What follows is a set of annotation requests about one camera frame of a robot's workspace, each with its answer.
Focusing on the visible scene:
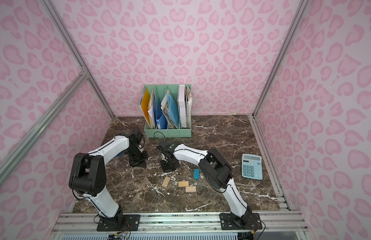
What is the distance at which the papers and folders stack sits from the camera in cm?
95

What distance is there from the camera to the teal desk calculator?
89 centimetres

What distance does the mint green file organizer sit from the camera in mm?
953
